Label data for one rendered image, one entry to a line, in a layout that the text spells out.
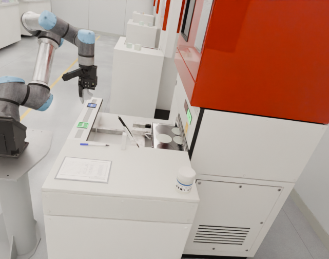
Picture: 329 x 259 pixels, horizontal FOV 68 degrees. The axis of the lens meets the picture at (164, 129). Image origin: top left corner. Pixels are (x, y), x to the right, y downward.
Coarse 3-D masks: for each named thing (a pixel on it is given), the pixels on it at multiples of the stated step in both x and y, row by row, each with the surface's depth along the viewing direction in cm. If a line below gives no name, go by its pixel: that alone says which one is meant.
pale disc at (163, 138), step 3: (159, 135) 152; (162, 135) 153; (165, 135) 154; (156, 138) 149; (159, 138) 149; (162, 138) 150; (165, 138) 150; (168, 138) 151; (171, 138) 152; (162, 141) 147; (165, 141) 147; (168, 141) 148
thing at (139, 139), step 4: (136, 136) 150; (140, 136) 151; (144, 136) 152; (132, 140) 146; (136, 140) 146; (140, 140) 147; (144, 140) 148; (132, 144) 142; (136, 144) 143; (140, 144) 143; (144, 144) 144
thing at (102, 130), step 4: (100, 128) 157; (104, 128) 158; (108, 128) 158; (112, 128) 159; (100, 132) 158; (104, 132) 158; (108, 132) 158; (112, 132) 159; (116, 132) 159; (120, 132) 159; (124, 132) 159; (148, 136) 162
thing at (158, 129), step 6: (156, 126) 161; (162, 126) 163; (168, 126) 164; (174, 126) 165; (156, 132) 155; (162, 132) 156; (168, 132) 158; (156, 144) 143; (162, 144) 144; (168, 144) 145; (174, 144) 146; (180, 144) 147; (180, 150) 142
